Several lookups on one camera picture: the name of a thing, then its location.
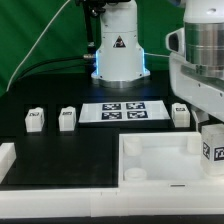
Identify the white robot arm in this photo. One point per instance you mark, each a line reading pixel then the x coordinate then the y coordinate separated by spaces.
pixel 120 59

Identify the white marker base plate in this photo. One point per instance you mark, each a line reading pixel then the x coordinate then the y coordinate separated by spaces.
pixel 123 112

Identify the white left obstacle wall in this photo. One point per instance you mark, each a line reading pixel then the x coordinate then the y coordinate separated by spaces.
pixel 7 158

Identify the white obstacle wall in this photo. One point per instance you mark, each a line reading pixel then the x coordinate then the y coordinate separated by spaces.
pixel 121 202
pixel 7 158

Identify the white front obstacle wall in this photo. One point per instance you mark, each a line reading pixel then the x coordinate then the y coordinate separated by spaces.
pixel 121 202

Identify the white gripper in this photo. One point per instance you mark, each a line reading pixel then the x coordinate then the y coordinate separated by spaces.
pixel 197 77

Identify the white square tabletop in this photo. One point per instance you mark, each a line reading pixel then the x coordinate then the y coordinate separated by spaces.
pixel 170 159

